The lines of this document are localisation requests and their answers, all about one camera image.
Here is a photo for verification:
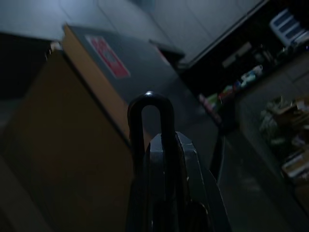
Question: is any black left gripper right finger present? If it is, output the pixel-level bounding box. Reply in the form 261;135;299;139
175;131;232;232

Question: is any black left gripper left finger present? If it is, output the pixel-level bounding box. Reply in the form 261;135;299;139
141;133;169;232

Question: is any cardboard and paper pile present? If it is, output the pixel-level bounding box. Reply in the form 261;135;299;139
259;95;309;186

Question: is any yellow waste bin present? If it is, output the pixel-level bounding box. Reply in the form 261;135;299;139
0;23;219;232

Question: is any dark low shelf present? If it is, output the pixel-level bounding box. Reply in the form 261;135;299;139
178;0;309;136

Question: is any white blue slatted crate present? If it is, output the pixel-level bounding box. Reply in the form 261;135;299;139
269;8;309;48

